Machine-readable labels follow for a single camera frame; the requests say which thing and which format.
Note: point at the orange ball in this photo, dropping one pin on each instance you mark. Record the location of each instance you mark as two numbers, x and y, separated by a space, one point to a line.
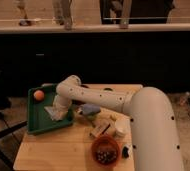
38 95

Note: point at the small dark cup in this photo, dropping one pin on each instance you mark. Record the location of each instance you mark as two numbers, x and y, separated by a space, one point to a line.
108 89

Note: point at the white towel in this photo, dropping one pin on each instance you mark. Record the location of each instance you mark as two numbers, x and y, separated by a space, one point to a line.
54 113

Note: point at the blue grey sponge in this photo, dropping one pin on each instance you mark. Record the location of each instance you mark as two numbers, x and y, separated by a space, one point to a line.
89 109

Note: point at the orange bowl with beads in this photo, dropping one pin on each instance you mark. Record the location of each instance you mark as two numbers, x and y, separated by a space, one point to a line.
105 151

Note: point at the wooden block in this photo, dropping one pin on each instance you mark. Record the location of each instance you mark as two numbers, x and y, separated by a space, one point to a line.
99 129

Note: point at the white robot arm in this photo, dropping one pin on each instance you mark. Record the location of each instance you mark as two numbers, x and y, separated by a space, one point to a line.
154 133

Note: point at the green plastic tray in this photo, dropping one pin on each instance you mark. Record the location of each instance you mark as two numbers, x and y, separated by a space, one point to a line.
38 120

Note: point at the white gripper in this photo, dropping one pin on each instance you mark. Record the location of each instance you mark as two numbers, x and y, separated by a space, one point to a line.
69 115

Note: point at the white cup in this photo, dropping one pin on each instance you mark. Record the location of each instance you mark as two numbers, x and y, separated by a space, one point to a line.
121 127

